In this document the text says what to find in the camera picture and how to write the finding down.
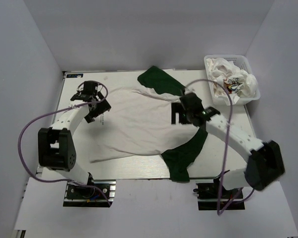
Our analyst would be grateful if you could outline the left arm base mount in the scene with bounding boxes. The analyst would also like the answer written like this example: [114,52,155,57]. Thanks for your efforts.
[63,180,116,208]

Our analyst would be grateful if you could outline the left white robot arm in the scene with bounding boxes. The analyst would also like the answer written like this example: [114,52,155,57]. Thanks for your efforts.
[38,80,111,198]

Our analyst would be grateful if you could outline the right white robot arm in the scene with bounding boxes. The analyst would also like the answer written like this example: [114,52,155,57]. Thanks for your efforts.
[179,92,285,198]

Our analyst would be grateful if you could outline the blue table label sticker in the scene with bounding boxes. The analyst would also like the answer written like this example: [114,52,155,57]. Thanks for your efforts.
[66,73,84,78]

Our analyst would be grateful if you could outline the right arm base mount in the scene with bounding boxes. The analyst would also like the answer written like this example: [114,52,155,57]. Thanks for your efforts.
[193,182,246,211]

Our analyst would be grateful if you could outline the white printed t-shirt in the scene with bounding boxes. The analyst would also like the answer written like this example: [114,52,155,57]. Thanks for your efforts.
[204,57,260,105]

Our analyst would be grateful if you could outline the white green-sleeved t-shirt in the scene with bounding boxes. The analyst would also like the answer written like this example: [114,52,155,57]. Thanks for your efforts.
[88,66,207,182]

